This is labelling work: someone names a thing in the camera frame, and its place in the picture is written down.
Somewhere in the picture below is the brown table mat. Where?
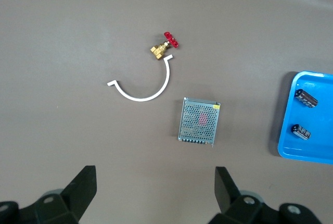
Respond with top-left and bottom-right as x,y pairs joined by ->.
0,0 -> 333,224

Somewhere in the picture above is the white half-round pipe clamp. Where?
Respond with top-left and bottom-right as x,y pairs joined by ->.
107,54 -> 174,103

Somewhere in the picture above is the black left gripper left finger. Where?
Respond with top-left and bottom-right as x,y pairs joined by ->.
0,165 -> 97,224

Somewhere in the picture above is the brass valve red handle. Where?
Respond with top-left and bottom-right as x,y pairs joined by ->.
150,31 -> 181,60

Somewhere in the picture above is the blue plastic tray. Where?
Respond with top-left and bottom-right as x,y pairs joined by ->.
277,71 -> 333,165

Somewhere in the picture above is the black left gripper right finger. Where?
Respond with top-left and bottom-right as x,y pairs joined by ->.
208,166 -> 323,224

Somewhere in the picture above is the dark brown cylindrical capacitor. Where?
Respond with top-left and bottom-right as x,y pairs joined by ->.
294,88 -> 319,108
290,123 -> 312,140

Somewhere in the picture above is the perforated metal power supply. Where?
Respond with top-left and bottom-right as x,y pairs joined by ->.
177,97 -> 222,148

